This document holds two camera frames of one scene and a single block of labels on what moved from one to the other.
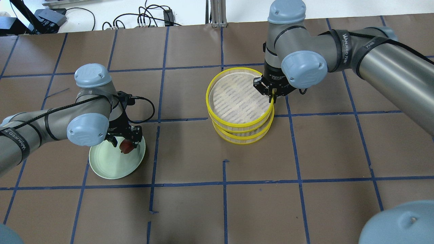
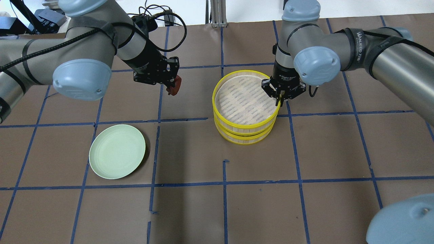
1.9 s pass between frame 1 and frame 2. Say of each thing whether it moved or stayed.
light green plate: stayed
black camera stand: stayed
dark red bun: moved
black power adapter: stayed
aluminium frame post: stayed
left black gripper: moved
